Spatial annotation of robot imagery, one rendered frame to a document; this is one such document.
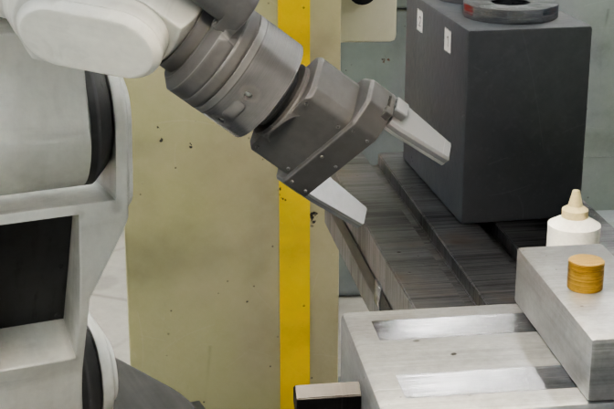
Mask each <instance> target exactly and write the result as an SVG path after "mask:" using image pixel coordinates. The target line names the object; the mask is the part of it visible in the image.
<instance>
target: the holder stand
mask: <svg viewBox="0 0 614 409"><path fill-rule="evenodd" d="M558 7H559V3H558V2H557V1H556V0H407V34H406V74H405V102H406V103H407V104H408V106H409V107H410V108H411V109H412V110H413V111H414V112H416V113H417V115H418V116H419V117H420V118H422V119H423V120H424V121H425V122H426V123H427V124H429V125H430V126H431V127H432V128H433V129H434V130H436V131H437V132H438V133H439V134H440V135H442V136H443V137H444V138H445V139H446V140H447V141H448V142H450V145H451V146H450V158H449V160H448V161H447V162H446V163H444V164H443V165H440V164H439V163H436V162H435V161H433V160H431V159H430V158H429V157H428V156H426V155H424V154H423V153H421V152H419V151H417V150H416V149H414V148H412V147H411V146H409V145H407V144H406V143H404V153H403V157H404V159H405V160H406V161H407V162H408V164H409V165H410V166H411V167H412V168H413V169H414V170H415V172H416V173H417V174H418V175H419V176H420V177H421V179H422V180H423V181H424V182H425V183H426V184H427V185H428V186H429V188H430V189H431V190H432V191H433V192H434V193H435V195H436V196H437V197H438V198H439V199H440V200H441V201H442V203H443V204H445V205H446V206H447V207H448V208H449V210H450V211H451V212H452V213H453V214H454V215H455V217H456V218H457V219H458V220H459V221H460V222H461V223H463V224H472V223H486V222H501V221H514V220H529V219H544V218H553V217H555V216H558V215H561V214H562V207H563V206H565V205H568V202H569V199H570V196H571V194H572V191H573V190H574V189H578V190H580V193H581V186H582V173H583V159H584V145H585V131H586V117H587V104H588V77H589V63H590V49H591V36H592V27H591V26H590V25H588V24H586V23H584V22H582V21H580V20H578V19H576V18H574V17H573V16H570V15H568V14H566V13H564V12H562V11H560V10H558Z"/></svg>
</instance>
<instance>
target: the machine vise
mask: <svg viewBox="0 0 614 409"><path fill-rule="evenodd" d="M348 382H359V384H360V390H361V395H362V396H361V409H614V400H601V401H589V400H587V399H586V397H585V396H584V394H582V393H581V391H580V390H579V389H578V387H577V385H576V384H575V383H574V381H573V380H572V379H571V377H570V376H569V374H568V373H567V372H566V370H565V369H564V367H563V366H562V364H561V363H560V362H559V360H558V359H557V358H556V356H555V355H554V354H553V353H552V351H551V350H550V349H549V347H548V346H547V344H546V343H545V341H544V340H543V338H542V337H541V336H540V334H539V333H538V332H537V330H536V329H535V327H534V326H533V324H532V323H531V322H530V320H529V319H528V318H527V317H526V316H525V314H524V313H523V311H522V310H521V308H520V307H519V306H518V304H517V303H516V304H500V305H483V306H466V307H449V308H433V309H400V310H383V311H367V312H349V313H345V314H343V316H342V318H341V383H348Z"/></svg>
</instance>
